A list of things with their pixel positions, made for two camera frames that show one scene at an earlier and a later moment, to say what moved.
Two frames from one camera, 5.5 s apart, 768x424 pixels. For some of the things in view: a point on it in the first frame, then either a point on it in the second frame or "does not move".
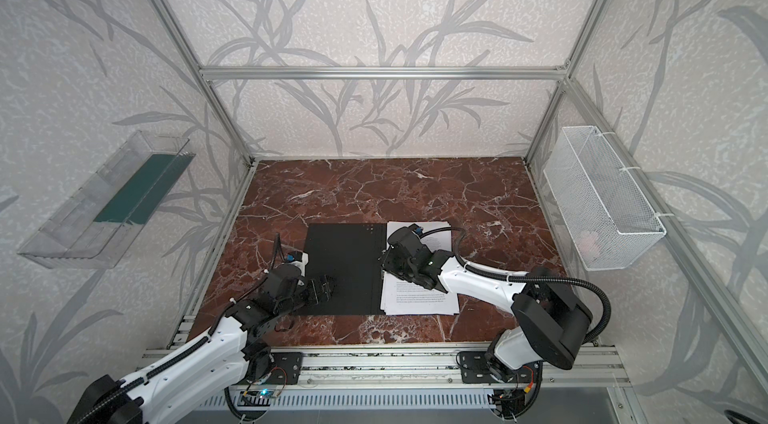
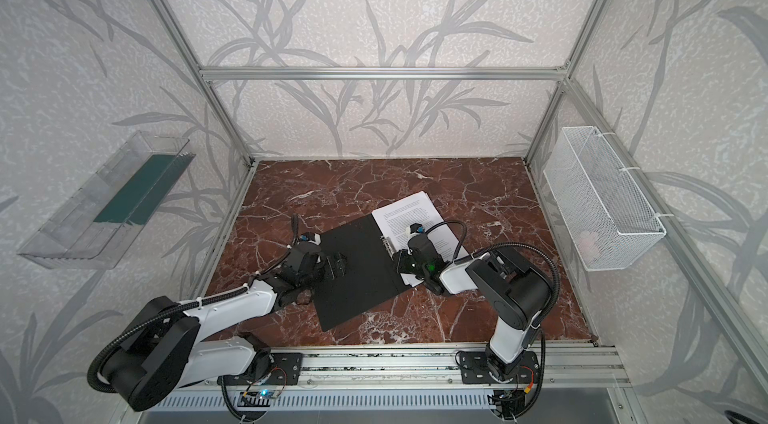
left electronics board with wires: [261, 398] does not move
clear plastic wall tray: [96, 228] does not move
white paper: [399, 297] → [416, 214]
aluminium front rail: [430, 367] does not move
